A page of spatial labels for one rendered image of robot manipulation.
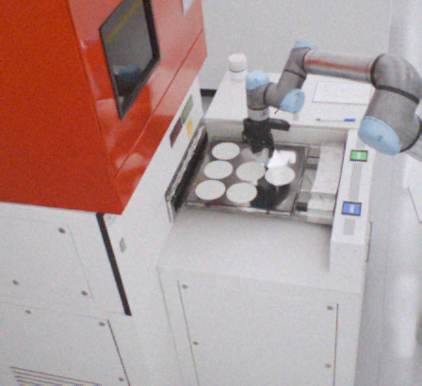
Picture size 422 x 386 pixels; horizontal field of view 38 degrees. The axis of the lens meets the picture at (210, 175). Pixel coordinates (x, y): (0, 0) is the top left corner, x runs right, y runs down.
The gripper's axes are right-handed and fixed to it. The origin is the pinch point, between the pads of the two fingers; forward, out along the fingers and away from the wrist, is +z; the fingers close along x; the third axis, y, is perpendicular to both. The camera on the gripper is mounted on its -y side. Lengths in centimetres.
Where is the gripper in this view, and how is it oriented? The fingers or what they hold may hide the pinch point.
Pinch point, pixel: (267, 161)
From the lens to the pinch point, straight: 213.6
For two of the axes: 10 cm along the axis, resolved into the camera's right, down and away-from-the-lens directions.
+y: -8.9, 3.5, -2.9
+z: 1.0, 7.7, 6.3
